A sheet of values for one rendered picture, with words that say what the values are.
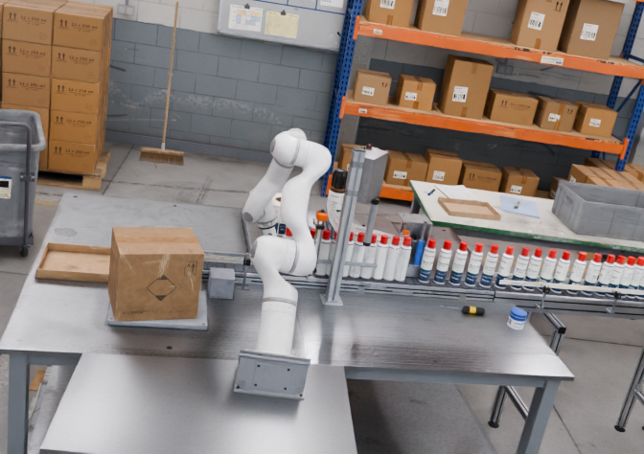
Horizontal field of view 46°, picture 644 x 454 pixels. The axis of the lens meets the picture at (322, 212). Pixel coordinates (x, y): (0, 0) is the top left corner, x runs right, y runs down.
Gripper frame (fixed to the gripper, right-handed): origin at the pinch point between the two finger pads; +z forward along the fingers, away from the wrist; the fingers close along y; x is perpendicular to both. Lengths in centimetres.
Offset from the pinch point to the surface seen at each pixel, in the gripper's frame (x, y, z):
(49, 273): 87, -13, -22
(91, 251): 75, 13, -17
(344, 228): -29.9, -16.7, -13.1
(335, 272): -22.9, -16.8, 5.5
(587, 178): -287, 289, 138
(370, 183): -43, -18, -30
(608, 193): -224, 136, 79
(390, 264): -49, -3, 16
